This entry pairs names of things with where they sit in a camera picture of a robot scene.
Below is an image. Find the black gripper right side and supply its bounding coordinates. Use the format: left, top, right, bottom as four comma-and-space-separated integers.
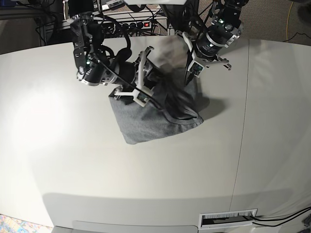
110, 62, 136, 87

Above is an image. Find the black silver gripper left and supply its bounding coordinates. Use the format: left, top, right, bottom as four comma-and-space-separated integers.
196, 32, 228, 60

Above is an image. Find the grey T-shirt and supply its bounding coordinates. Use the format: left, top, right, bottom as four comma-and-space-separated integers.
109, 68, 204, 145

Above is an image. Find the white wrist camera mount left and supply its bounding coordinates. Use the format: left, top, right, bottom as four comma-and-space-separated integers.
176, 31, 232, 77

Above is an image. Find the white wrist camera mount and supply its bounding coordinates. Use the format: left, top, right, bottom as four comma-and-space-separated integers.
176, 31, 232, 77
114, 46, 154, 107

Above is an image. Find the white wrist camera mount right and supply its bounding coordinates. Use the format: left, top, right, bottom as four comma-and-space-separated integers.
114, 46, 154, 107

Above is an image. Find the black power strip red switch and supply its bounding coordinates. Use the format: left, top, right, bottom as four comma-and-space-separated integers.
106, 22, 153, 38

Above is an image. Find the yellow cable on carpet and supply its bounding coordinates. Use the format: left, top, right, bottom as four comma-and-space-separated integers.
281, 0, 311, 42

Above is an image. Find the white cable grommet box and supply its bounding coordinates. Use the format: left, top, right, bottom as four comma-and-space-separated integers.
198, 209, 258, 230

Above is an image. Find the black cable pair on table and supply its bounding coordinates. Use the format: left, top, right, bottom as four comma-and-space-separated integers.
242, 206, 311, 228

